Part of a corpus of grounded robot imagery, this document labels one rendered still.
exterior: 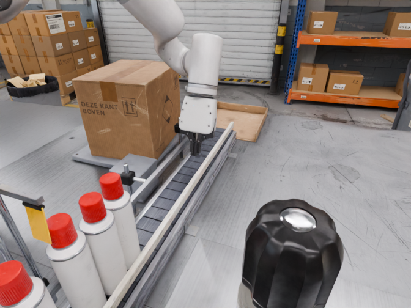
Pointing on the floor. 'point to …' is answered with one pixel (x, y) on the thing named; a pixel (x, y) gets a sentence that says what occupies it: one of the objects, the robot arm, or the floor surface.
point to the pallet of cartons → (51, 47)
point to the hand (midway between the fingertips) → (195, 148)
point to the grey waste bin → (52, 98)
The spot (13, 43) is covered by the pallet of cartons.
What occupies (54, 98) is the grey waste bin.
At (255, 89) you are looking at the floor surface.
